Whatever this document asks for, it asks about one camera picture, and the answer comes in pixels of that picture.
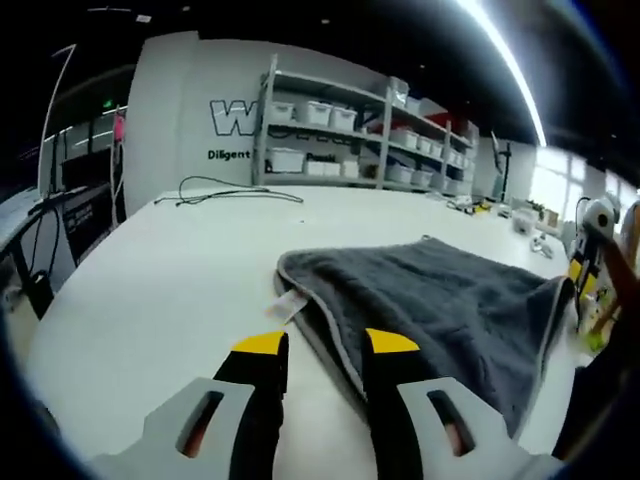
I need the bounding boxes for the black power brick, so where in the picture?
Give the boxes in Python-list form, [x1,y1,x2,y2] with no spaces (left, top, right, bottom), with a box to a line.
[27,272,55,321]

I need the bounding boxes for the long ceiling light strip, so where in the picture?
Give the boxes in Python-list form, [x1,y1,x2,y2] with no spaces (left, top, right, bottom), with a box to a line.
[457,0,549,147]

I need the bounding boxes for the thin grey cable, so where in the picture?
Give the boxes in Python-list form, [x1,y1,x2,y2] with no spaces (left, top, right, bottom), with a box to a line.
[153,174,305,207]

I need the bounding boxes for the person's dark clothing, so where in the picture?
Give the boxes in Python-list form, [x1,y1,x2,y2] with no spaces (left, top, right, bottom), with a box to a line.
[552,344,640,461]

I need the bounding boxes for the grey towel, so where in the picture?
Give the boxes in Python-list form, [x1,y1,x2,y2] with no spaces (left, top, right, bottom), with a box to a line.
[264,233,579,440]

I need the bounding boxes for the black tripod stand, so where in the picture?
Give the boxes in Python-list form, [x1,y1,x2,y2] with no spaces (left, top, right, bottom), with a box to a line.
[489,130,514,201]

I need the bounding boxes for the grey metal shelving rack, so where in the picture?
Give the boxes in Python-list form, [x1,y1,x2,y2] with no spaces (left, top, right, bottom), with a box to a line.
[249,53,481,196]

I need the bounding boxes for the black equipment case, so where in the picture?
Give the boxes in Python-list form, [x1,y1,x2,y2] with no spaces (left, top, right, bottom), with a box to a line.
[59,187,119,266]

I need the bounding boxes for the white standing desk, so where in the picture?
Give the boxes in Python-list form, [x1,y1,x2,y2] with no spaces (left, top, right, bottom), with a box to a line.
[0,184,101,321]

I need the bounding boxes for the rows of white storage boxes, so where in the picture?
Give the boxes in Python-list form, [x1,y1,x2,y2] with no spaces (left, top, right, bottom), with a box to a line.
[269,82,476,194]

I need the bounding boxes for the white crumpled bag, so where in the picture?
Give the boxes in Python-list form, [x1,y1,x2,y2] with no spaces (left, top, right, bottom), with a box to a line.
[509,208,537,234]

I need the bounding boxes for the white hanging cord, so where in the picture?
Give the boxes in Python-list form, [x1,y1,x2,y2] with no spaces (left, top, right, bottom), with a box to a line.
[109,139,127,227]

